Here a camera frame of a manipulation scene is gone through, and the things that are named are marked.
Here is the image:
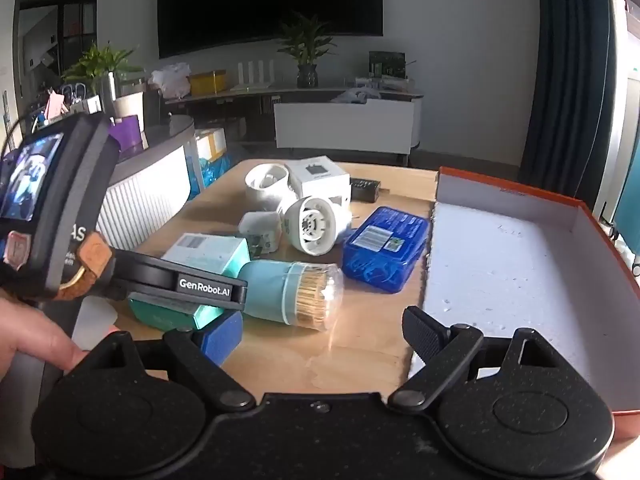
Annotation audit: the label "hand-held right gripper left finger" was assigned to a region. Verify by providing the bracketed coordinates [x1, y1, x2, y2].
[90, 310, 256, 411]

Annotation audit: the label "white round plug-in device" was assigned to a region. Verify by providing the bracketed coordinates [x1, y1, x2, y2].
[276, 196, 353, 256]

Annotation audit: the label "white charger with prongs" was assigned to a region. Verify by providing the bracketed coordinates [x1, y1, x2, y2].
[237, 210, 281, 255]

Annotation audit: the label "dark framed glass door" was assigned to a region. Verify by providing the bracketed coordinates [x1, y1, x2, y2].
[14, 0, 98, 126]

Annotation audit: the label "white plastic bag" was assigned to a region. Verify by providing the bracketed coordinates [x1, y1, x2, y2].
[150, 62, 192, 100]

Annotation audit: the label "purple box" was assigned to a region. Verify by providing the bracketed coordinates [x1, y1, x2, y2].
[107, 115, 146, 150]

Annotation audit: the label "clear plastic containers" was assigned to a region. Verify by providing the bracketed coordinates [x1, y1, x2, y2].
[355, 76, 416, 93]

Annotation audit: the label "white router with antennas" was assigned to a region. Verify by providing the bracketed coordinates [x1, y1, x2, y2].
[231, 59, 277, 93]

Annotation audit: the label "white foam sheet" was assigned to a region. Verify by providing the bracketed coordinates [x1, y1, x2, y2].
[407, 202, 621, 401]

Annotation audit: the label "person's left hand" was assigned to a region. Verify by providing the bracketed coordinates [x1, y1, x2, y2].
[0, 294, 90, 386]

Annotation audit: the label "black power adapter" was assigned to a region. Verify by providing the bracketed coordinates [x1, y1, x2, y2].
[350, 177, 382, 204]

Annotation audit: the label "blue plastic bag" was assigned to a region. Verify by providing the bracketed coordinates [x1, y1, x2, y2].
[187, 155, 232, 195]

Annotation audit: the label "potted plant in metal vase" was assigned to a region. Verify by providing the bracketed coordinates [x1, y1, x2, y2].
[61, 42, 147, 106]

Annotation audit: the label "dark blue curtain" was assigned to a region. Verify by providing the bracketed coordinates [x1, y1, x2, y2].
[520, 0, 618, 211]

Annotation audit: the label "blue toothpick dispenser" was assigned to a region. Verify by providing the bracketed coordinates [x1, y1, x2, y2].
[239, 260, 346, 332]

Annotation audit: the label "blue plastic swab box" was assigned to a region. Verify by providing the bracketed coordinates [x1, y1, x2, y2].
[342, 206, 432, 293]

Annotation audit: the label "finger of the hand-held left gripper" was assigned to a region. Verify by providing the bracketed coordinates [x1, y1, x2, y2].
[106, 249, 249, 316]

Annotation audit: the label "yellow box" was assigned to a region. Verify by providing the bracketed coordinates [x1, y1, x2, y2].
[189, 71, 229, 96]

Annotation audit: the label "teal and white carton box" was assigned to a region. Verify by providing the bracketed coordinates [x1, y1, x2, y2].
[127, 232, 251, 331]

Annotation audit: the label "dark green printed box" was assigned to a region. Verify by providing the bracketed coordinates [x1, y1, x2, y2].
[369, 51, 407, 80]

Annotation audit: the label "white television cabinet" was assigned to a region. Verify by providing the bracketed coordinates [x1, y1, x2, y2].
[165, 85, 425, 166]

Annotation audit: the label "white deep-rim plug-in device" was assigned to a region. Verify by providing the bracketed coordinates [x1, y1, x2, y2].
[245, 162, 292, 212]

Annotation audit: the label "large black television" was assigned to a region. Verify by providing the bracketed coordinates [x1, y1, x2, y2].
[157, 0, 385, 60]

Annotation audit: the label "potted plant in dark vase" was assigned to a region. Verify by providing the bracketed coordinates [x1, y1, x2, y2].
[275, 12, 335, 89]

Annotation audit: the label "blue and white crumpled bag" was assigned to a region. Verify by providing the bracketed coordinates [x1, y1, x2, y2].
[332, 87, 382, 104]

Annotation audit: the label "orange cardboard box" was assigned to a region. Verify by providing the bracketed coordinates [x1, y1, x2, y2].
[407, 166, 640, 428]

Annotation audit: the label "white and yellow carton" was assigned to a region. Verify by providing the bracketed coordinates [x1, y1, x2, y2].
[194, 128, 228, 163]

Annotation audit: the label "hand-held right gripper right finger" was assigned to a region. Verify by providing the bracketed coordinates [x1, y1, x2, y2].
[389, 306, 561, 411]

